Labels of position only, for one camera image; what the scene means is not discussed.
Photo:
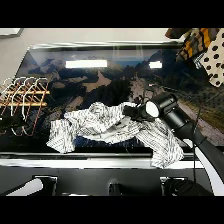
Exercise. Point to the black and white striped shirt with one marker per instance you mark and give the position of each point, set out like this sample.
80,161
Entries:
100,126

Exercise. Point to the brown and orange patterned garment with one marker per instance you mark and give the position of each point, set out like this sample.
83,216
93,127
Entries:
196,41

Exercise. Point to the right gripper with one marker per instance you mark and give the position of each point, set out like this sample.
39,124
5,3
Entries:
135,113

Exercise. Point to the silver frame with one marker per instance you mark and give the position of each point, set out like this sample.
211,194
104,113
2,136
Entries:
100,163

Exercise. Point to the white black-dotted garment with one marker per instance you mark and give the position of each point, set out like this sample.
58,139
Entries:
216,63

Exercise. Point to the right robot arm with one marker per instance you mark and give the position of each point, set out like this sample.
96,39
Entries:
180,118

